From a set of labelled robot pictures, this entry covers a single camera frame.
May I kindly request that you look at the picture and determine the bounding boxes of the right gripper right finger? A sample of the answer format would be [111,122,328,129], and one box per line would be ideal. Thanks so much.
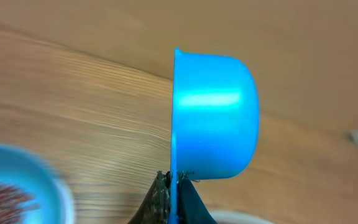
[177,172,217,224]

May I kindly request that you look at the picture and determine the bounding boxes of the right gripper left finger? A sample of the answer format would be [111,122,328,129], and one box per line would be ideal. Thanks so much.
[128,171,170,224]

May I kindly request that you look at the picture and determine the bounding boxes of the blue plastic measuring scoop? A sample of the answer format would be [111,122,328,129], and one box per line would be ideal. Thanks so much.
[168,48,259,223]

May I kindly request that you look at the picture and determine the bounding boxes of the clear plastic container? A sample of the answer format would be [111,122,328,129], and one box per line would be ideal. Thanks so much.
[210,210,273,224]

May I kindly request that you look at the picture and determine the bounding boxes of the white digital kitchen scale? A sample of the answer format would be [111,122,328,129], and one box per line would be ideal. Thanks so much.
[53,179,76,224]

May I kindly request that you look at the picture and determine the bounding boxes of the teal blue bowl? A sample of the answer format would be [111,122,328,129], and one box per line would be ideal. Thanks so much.
[0,144,62,224]

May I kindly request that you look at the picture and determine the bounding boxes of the red beans in bowl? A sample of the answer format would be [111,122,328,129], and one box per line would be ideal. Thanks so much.
[0,184,40,224]

